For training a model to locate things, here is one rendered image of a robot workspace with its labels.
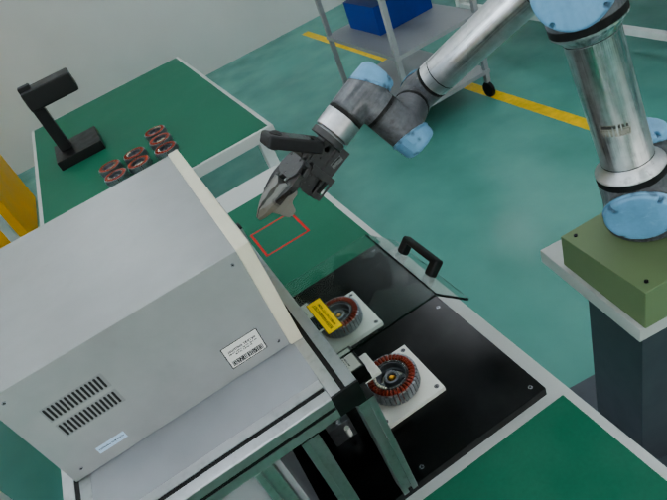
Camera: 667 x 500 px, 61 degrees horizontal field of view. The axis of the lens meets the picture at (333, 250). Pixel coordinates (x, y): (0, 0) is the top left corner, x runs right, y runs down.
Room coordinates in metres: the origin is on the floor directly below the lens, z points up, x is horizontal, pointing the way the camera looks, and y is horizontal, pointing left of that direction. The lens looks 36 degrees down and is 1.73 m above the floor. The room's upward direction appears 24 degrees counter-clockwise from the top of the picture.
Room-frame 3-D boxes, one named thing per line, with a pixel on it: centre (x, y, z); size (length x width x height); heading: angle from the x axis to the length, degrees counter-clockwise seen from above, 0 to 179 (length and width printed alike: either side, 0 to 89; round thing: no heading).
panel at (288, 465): (0.82, 0.27, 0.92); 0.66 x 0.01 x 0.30; 13
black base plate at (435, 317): (0.88, 0.04, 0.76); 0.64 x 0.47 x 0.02; 13
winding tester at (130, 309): (0.82, 0.34, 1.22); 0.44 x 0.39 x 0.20; 13
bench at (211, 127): (3.15, 0.77, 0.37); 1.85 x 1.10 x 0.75; 13
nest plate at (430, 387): (0.76, 0.00, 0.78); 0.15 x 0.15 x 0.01; 13
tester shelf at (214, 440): (0.81, 0.34, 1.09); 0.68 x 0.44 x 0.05; 13
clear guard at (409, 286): (0.77, 0.00, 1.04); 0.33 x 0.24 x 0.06; 103
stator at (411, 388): (0.76, 0.00, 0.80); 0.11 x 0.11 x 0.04
